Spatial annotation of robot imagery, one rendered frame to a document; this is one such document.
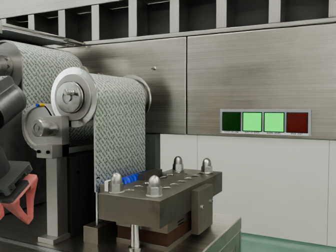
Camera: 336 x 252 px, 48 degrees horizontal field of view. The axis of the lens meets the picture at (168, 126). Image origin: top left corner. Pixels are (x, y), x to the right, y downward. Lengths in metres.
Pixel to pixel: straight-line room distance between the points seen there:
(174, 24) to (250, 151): 2.44
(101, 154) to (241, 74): 0.45
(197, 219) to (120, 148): 0.27
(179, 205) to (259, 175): 2.66
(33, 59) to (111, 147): 0.34
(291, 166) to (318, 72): 2.45
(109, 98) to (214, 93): 0.33
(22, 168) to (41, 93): 0.54
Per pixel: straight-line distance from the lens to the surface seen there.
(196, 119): 1.14
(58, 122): 0.95
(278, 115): 1.06
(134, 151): 1.07
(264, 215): 3.60
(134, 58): 1.25
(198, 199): 0.95
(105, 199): 0.88
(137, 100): 1.08
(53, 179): 0.96
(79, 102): 0.92
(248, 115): 1.08
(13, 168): 0.63
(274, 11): 1.11
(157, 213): 0.81
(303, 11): 1.17
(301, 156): 3.44
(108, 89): 0.97
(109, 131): 0.97
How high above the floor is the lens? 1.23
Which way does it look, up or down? 3 degrees down
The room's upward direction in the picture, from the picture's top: straight up
